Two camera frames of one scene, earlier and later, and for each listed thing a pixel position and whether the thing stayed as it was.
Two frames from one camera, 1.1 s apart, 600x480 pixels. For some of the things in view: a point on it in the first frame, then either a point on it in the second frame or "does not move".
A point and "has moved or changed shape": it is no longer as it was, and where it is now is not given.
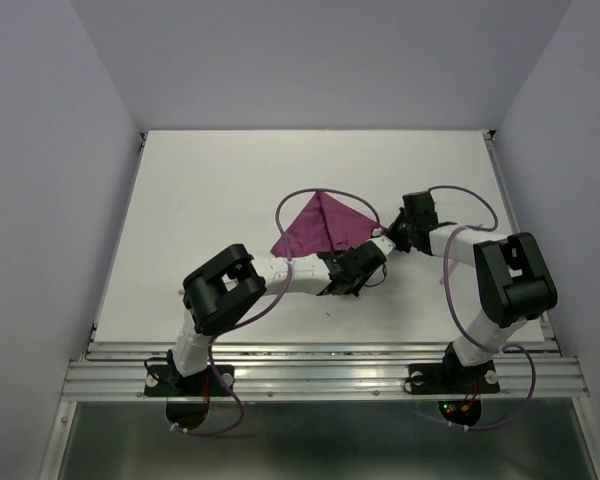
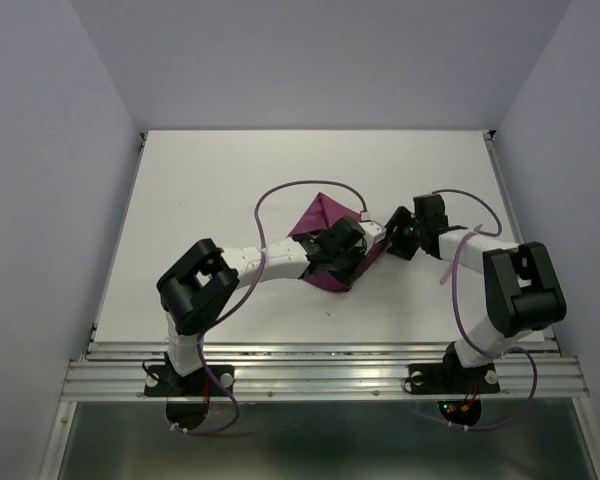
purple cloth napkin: x=327 y=225 has moved or changed shape
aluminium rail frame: x=110 y=369 does not move
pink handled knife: x=451 y=267 does not move
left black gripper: x=355 y=287 -> x=359 y=252
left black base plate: x=163 y=381 does not move
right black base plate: x=452 y=378 does not move
